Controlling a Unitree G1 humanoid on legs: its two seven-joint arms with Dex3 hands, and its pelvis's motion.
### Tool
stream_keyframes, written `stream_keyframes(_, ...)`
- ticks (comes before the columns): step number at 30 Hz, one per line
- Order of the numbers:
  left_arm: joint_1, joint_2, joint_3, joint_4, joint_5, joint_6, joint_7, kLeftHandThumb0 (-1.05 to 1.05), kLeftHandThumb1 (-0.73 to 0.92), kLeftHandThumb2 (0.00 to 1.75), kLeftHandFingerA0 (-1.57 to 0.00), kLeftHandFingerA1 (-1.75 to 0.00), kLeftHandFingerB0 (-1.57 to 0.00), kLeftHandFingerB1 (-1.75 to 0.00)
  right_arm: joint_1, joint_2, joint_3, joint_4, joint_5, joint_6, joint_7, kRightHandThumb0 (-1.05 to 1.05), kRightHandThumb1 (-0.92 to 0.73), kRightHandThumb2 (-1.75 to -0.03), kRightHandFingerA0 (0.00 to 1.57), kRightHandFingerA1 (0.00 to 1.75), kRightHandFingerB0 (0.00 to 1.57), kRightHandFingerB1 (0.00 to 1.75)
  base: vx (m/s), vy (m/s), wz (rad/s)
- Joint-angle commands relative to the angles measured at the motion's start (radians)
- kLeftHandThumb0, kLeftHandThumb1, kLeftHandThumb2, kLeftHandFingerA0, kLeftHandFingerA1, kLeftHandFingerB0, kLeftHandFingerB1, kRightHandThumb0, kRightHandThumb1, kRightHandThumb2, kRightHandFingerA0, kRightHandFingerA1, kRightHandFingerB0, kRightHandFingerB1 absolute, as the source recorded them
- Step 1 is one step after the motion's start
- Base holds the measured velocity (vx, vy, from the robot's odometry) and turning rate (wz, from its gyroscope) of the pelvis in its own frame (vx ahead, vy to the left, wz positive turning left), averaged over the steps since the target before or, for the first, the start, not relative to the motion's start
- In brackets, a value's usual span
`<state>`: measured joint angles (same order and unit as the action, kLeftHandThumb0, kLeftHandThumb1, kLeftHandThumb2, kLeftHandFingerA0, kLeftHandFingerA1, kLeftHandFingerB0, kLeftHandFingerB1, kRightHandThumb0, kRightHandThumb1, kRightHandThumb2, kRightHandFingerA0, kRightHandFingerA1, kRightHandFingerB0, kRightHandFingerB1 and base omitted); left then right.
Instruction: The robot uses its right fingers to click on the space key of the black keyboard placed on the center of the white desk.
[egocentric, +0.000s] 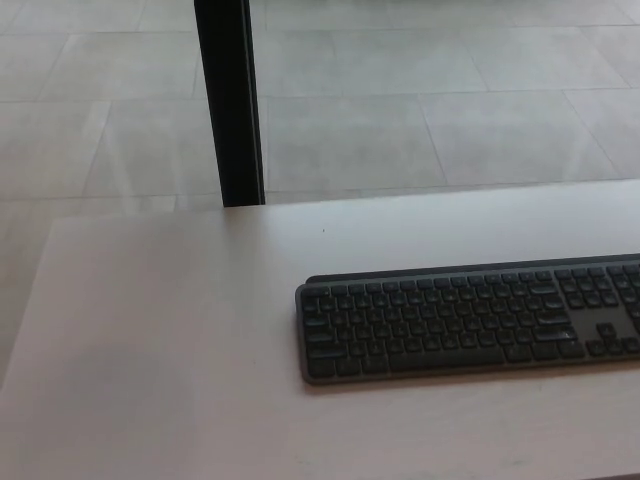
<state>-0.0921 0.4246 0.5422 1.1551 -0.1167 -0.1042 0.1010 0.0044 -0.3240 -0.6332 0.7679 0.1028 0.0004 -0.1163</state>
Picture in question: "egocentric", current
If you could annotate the black keyboard with grey frame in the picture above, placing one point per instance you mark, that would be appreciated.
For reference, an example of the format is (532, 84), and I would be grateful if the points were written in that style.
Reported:
(450, 325)

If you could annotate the black vertical metal post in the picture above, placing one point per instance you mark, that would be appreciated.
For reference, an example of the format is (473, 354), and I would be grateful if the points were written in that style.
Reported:
(227, 100)

